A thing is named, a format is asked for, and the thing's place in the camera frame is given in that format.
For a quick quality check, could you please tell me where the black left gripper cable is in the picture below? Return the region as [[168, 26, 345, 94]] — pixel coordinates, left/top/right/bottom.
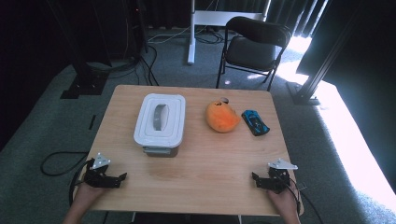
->
[[68, 159, 95, 207]]

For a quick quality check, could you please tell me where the white desk frame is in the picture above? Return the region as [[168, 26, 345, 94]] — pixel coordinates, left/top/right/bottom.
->
[[187, 0, 273, 65]]

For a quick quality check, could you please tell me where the black looped floor cable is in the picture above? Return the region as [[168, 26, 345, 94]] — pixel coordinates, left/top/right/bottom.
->
[[39, 150, 90, 177]]

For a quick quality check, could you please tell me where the person's left hand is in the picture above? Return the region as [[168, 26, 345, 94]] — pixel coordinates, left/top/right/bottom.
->
[[73, 181, 108, 204]]

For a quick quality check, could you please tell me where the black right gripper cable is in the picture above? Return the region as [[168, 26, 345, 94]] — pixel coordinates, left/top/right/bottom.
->
[[288, 178, 325, 224]]

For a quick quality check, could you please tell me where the bundle of black floor cables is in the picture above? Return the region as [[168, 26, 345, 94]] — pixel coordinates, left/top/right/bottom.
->
[[90, 43, 161, 87]]

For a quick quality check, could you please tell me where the dark curtain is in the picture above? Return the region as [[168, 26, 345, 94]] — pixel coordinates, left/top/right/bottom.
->
[[146, 0, 331, 38]]

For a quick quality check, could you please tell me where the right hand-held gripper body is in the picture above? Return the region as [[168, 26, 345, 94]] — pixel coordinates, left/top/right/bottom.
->
[[266, 158, 299, 192]]

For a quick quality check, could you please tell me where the white floor cable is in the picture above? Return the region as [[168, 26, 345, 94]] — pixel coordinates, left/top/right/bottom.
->
[[147, 25, 191, 45]]

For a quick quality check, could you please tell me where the orange plush toy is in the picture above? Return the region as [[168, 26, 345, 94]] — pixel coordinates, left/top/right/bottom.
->
[[205, 98, 242, 134]]

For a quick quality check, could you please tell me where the white plastic lidded container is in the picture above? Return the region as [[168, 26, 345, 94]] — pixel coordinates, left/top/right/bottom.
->
[[133, 92, 187, 149]]

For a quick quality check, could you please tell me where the person's right hand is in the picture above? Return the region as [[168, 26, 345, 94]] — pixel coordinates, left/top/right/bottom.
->
[[266, 184, 301, 213]]

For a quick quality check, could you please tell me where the black aluminium profile stand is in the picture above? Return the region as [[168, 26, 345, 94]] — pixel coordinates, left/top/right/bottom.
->
[[285, 0, 367, 106]]

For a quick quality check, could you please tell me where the blue toy car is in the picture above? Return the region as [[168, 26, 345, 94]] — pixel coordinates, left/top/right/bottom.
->
[[241, 109, 271, 137]]

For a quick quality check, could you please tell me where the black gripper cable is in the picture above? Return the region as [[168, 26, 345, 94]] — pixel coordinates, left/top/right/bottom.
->
[[288, 178, 325, 224], [68, 159, 95, 207]]

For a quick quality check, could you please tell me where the black folding chair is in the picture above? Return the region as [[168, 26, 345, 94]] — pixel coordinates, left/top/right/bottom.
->
[[215, 16, 293, 92]]

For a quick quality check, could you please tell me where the black metal stand with base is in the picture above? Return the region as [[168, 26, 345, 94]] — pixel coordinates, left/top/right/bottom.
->
[[46, 0, 110, 100]]

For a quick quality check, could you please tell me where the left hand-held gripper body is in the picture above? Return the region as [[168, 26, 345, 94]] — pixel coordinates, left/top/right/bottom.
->
[[83, 152, 112, 189]]

